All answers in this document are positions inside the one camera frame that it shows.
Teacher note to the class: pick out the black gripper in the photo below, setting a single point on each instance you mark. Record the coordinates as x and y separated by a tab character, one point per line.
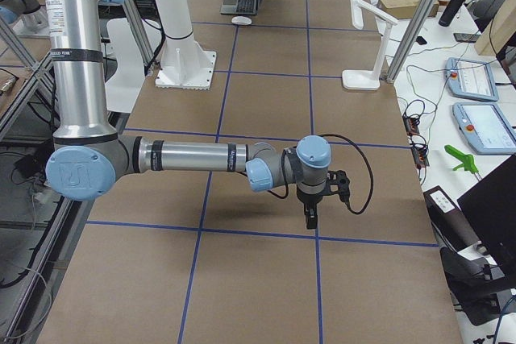
309	200

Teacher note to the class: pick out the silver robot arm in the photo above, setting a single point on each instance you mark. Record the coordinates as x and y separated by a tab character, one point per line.
27	17
90	155

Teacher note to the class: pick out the white desk lamp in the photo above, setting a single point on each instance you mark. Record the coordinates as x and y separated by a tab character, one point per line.
363	79

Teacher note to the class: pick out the white computer mouse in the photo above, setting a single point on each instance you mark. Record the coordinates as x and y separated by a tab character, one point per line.
241	21

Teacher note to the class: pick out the black label box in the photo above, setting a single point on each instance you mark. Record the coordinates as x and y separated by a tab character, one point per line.
449	220

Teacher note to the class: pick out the green plastic tool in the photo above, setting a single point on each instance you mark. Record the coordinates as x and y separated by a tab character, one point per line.
467	161

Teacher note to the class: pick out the black monitor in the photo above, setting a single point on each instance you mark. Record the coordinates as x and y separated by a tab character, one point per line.
489	207

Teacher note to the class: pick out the lower teach pendant tablet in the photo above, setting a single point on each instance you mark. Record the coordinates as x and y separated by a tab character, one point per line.
485	128

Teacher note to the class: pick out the teach pendant tablet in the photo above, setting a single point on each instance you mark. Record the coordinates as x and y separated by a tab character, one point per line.
471	79
485	128

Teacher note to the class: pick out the upper teach pendant tablet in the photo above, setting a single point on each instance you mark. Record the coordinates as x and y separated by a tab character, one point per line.
471	79

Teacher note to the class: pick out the cardboard box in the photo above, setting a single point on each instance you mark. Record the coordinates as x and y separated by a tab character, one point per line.
399	9

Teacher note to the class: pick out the black smartphone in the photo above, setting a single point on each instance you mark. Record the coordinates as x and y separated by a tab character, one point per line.
468	38

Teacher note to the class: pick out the black water bottle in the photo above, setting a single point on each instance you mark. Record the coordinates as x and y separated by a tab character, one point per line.
450	12

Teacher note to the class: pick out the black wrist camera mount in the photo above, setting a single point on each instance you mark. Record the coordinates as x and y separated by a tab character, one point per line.
337	183

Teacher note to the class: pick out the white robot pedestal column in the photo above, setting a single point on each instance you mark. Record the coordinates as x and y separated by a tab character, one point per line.
183	64

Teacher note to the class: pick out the aluminium frame post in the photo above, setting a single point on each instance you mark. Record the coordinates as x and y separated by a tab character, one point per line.
408	39

